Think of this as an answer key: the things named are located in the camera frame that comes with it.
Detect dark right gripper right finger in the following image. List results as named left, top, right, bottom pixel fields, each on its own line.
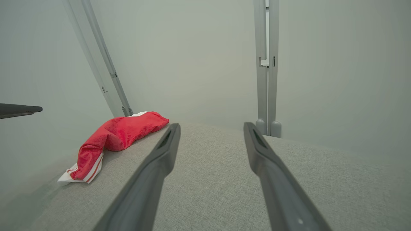
left=243, top=122, right=332, bottom=231

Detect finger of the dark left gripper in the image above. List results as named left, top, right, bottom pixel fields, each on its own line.
left=0, top=103, right=43, bottom=113
left=0, top=112, right=34, bottom=120

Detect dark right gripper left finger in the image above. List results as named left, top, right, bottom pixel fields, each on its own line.
left=92, top=123, right=181, bottom=231

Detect red jersey number 23 print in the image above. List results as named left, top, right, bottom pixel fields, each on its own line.
left=58, top=111, right=170, bottom=184

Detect grey metal partition post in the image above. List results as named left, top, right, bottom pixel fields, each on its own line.
left=64, top=0, right=125, bottom=118
left=253, top=0, right=268, bottom=136
left=80, top=0, right=134, bottom=117
left=267, top=0, right=282, bottom=138

